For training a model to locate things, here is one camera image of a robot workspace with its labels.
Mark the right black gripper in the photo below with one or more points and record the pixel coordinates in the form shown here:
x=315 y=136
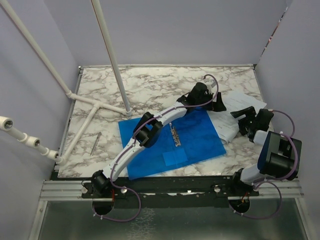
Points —
x=250 y=110

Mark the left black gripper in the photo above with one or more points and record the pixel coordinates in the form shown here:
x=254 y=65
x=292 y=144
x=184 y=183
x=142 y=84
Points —
x=216 y=106

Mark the white printed paper sheet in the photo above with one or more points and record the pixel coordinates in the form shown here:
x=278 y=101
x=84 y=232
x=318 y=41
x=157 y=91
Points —
x=224 y=123

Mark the blue clip file folder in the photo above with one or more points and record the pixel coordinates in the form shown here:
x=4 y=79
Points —
x=186 y=141

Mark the metal folder clip mechanism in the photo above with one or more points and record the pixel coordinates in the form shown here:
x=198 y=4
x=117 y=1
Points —
x=175 y=135

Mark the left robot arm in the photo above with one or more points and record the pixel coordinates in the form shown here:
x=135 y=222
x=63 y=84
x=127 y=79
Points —
x=146 y=133

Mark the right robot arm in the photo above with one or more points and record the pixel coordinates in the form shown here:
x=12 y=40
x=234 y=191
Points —
x=279 y=158

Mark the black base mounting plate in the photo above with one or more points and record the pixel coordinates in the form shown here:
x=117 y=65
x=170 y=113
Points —
x=170 y=192

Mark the metal pen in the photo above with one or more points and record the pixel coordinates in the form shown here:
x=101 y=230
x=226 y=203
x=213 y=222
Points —
x=95 y=143

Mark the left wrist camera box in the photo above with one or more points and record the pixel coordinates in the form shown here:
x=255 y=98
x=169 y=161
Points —
x=209 y=82

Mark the white pvc pipe frame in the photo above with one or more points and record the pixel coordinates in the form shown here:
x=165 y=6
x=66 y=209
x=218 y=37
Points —
x=7 y=124

